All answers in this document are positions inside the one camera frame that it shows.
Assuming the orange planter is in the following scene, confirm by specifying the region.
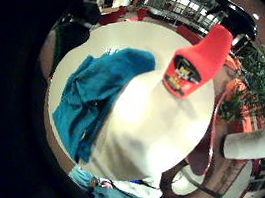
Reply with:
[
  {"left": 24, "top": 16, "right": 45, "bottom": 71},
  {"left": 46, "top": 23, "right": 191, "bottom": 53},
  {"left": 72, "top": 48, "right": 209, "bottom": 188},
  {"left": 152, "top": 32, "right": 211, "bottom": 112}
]
[{"left": 220, "top": 52, "right": 265, "bottom": 137}]

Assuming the red lounge chair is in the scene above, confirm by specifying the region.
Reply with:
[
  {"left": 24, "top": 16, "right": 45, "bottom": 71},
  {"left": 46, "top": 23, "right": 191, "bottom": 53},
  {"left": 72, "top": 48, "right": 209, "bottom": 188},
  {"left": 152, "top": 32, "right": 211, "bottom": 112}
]
[{"left": 175, "top": 90, "right": 241, "bottom": 179}]

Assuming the blue cloth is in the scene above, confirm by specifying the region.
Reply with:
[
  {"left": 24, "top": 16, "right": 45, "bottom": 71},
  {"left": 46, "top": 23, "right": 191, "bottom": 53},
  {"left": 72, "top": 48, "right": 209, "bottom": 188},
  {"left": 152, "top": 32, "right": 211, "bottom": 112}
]
[{"left": 43, "top": 43, "right": 171, "bottom": 168}]

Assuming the white round stool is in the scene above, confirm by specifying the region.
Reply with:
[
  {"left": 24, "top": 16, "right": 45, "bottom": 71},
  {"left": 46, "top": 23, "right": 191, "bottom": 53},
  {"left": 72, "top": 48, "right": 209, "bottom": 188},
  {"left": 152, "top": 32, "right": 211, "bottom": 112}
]
[{"left": 167, "top": 161, "right": 210, "bottom": 198}]

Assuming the gridded window wall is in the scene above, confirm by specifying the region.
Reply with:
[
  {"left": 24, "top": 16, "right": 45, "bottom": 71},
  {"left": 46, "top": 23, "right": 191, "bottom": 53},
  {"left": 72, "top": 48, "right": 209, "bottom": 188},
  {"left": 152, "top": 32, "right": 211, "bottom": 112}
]
[{"left": 145, "top": 0, "right": 226, "bottom": 38}]

